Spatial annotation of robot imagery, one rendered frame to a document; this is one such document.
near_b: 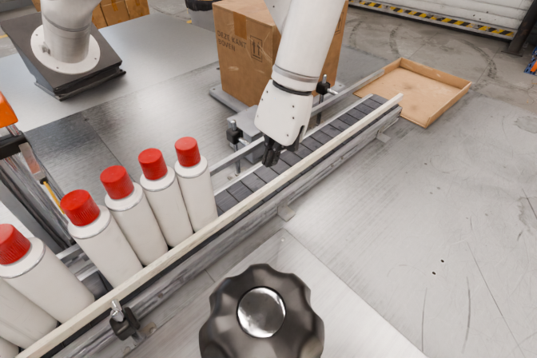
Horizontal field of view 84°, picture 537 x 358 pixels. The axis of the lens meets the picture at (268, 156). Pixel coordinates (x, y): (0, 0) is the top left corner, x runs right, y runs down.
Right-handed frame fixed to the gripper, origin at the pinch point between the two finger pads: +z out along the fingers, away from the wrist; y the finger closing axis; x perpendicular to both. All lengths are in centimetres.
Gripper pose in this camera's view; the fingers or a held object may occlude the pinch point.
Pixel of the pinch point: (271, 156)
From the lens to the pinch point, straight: 62.3
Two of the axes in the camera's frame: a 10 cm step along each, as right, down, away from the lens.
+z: -2.5, 8.5, 4.7
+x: 6.9, -1.9, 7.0
